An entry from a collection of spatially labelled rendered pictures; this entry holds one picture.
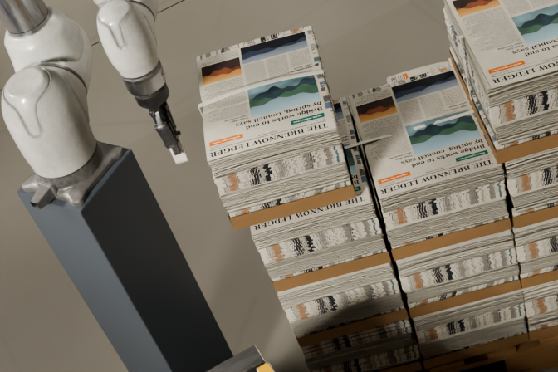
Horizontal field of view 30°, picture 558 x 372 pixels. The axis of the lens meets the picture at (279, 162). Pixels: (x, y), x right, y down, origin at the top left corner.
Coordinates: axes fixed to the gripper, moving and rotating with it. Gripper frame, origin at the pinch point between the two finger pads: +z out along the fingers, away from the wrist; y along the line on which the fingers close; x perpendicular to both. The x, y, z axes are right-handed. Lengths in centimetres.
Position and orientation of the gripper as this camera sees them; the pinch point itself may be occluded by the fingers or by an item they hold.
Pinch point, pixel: (177, 149)
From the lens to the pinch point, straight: 240.8
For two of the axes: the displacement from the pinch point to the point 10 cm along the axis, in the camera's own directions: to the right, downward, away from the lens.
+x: -9.6, 2.7, 0.8
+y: -1.2, -6.7, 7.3
